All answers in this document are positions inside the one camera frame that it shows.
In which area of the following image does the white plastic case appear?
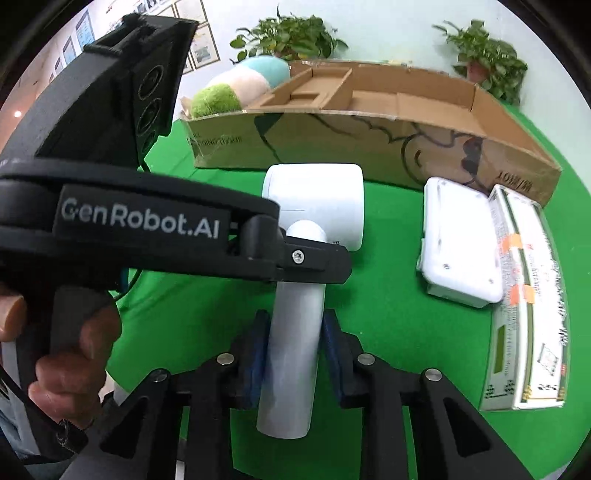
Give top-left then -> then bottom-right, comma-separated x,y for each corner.
417,176 -> 505,309

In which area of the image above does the long brown cardboard box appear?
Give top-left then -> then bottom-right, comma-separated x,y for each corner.
259,65 -> 354,112

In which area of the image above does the pastel plush toy green hair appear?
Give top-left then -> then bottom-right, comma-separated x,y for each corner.
180,55 -> 291,120

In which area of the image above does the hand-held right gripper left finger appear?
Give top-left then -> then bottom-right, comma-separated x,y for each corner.
60,309 -> 271,480

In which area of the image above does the bushy green pothos plant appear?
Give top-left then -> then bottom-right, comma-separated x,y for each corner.
229,6 -> 349,63

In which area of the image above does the green and white box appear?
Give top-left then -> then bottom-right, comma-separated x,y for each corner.
479,184 -> 573,411

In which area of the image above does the white hair dryer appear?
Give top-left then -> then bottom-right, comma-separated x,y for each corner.
256,163 -> 365,438

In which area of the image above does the person's left hand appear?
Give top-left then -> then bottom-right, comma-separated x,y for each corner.
0,284 -> 123,430

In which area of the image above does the pothos plant terracotta pot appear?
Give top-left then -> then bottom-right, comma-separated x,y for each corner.
433,19 -> 528,106

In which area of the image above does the large shallow cardboard tray box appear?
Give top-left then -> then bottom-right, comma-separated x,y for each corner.
180,59 -> 563,209

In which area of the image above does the wall of framed documents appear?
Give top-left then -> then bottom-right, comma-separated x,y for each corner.
48,0 -> 220,77

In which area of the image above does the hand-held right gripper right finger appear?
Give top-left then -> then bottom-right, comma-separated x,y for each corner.
321,309 -> 532,480

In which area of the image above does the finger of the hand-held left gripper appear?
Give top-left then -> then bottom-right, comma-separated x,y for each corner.
240,215 -> 352,285

